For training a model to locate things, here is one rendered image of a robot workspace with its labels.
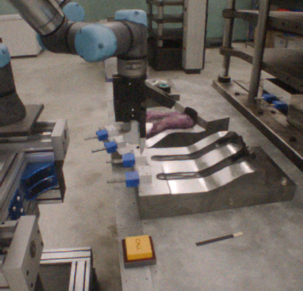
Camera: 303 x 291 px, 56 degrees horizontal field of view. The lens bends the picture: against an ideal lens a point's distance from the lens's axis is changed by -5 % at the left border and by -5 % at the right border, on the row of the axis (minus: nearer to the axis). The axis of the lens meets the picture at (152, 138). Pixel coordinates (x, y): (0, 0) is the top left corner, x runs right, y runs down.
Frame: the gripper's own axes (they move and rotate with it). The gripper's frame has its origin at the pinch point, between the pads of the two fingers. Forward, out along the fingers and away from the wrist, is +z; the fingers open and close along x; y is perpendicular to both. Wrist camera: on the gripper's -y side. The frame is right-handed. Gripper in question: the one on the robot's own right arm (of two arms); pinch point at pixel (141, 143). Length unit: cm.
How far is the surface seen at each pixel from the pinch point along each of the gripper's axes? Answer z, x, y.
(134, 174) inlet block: 10.5, -0.1, 2.3
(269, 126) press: 22, -48, -71
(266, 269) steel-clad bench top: 21.0, 31.6, -26.3
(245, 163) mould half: 7.5, 3.9, -30.6
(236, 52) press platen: -2, -111, -77
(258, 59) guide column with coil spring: -4, -78, -76
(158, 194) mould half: 12.0, 8.3, -3.3
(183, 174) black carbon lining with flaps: 12.9, -0.9, -12.9
